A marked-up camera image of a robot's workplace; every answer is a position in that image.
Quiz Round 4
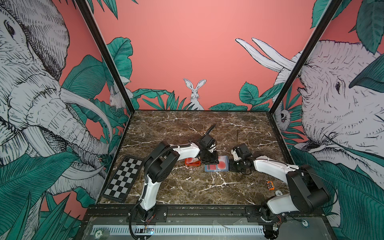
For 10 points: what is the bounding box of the blue card holder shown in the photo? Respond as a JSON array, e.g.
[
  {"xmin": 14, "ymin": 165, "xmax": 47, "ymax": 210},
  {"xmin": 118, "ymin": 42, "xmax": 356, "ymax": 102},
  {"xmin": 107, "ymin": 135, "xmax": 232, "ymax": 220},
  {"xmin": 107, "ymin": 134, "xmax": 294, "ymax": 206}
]
[{"xmin": 205, "ymin": 156, "xmax": 229, "ymax": 172}]

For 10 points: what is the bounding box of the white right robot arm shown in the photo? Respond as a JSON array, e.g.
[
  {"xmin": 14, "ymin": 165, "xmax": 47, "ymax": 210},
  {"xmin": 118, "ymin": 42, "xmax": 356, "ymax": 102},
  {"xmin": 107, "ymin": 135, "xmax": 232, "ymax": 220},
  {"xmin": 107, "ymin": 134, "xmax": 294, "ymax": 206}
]
[{"xmin": 231, "ymin": 152, "xmax": 331, "ymax": 215}]

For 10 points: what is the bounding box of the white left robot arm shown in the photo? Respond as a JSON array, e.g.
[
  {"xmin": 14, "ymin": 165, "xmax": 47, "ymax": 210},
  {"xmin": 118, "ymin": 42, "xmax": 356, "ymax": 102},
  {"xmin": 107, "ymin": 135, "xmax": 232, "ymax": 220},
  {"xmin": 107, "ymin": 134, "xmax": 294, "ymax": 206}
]
[{"xmin": 139, "ymin": 139, "xmax": 218, "ymax": 213}]

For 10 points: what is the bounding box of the orange toy car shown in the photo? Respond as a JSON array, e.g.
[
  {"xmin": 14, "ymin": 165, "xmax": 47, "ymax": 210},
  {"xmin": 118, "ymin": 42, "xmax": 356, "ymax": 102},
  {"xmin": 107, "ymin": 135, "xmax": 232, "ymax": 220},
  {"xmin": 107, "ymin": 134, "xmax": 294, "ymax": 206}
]
[{"xmin": 267, "ymin": 181, "xmax": 275, "ymax": 191}]

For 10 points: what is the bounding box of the white round token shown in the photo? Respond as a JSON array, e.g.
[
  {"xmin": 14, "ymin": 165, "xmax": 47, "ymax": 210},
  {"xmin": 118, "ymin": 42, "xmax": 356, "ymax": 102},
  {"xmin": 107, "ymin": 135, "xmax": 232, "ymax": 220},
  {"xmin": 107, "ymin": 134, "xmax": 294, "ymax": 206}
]
[{"xmin": 275, "ymin": 191, "xmax": 283, "ymax": 197}]

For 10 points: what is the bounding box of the black white checkerboard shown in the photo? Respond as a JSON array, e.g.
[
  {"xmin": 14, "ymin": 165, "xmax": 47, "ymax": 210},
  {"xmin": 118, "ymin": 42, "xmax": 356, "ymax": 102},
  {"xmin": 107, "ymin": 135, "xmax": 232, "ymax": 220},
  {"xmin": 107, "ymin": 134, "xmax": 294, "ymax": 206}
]
[{"xmin": 102, "ymin": 155, "xmax": 144, "ymax": 203}]

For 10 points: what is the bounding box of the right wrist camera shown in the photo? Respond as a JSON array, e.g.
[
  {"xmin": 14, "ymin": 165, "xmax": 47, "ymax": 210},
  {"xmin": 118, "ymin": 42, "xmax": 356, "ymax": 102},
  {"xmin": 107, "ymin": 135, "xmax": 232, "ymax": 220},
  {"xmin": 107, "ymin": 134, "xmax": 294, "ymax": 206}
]
[{"xmin": 231, "ymin": 144, "xmax": 253, "ymax": 162}]

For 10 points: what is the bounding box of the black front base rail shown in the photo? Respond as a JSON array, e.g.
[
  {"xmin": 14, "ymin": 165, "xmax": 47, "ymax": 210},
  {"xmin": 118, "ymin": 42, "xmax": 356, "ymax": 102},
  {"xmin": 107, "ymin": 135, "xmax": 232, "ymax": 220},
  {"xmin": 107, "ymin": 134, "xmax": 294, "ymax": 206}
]
[{"xmin": 86, "ymin": 203, "xmax": 301, "ymax": 224}]

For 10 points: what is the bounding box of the white slotted cable duct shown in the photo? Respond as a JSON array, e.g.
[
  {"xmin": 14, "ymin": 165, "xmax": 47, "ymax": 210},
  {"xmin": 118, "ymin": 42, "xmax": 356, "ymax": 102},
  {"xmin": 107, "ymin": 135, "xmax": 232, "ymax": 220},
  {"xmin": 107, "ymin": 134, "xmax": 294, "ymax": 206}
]
[{"xmin": 90, "ymin": 225, "xmax": 265, "ymax": 236}]

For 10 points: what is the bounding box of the black right corner frame post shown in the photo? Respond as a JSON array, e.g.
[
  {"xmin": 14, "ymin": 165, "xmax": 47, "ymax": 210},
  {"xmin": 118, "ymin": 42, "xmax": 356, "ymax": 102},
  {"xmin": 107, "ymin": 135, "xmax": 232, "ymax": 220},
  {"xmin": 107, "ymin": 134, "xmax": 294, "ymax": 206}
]
[{"xmin": 269, "ymin": 0, "xmax": 342, "ymax": 115}]

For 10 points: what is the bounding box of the black corner frame post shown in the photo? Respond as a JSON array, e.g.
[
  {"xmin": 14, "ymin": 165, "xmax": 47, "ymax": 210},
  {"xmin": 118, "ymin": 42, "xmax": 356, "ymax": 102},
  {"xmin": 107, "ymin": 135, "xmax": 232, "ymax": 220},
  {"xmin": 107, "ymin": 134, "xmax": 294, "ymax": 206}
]
[
  {"xmin": 76, "ymin": 0, "xmax": 135, "ymax": 114},
  {"xmin": 269, "ymin": 0, "xmax": 342, "ymax": 115}
]

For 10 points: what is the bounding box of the black left corner frame post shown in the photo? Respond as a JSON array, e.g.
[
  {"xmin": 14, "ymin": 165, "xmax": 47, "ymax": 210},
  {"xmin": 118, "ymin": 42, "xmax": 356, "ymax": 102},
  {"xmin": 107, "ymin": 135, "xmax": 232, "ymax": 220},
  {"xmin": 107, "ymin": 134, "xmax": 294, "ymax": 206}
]
[{"xmin": 76, "ymin": 0, "xmax": 135, "ymax": 114}]

